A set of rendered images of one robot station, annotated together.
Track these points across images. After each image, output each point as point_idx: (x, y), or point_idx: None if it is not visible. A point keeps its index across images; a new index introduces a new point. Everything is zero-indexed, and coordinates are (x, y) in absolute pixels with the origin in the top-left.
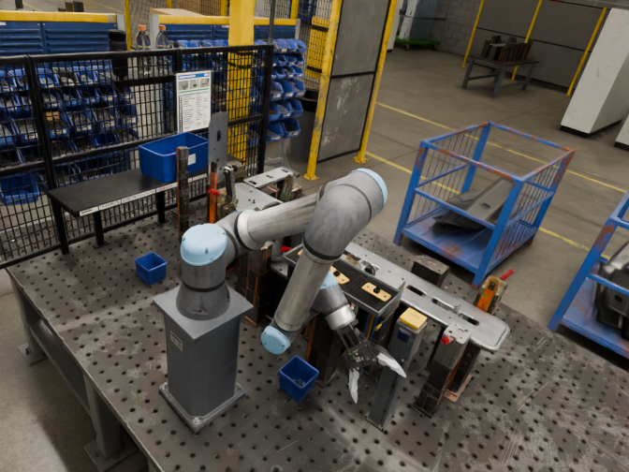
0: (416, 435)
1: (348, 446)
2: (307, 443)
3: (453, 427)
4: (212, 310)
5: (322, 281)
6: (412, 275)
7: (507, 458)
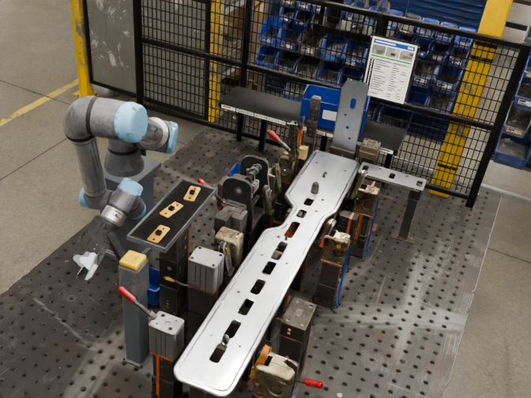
0: (126, 388)
1: (102, 338)
2: (99, 311)
3: None
4: (107, 166)
5: (79, 158)
6: (273, 302)
7: None
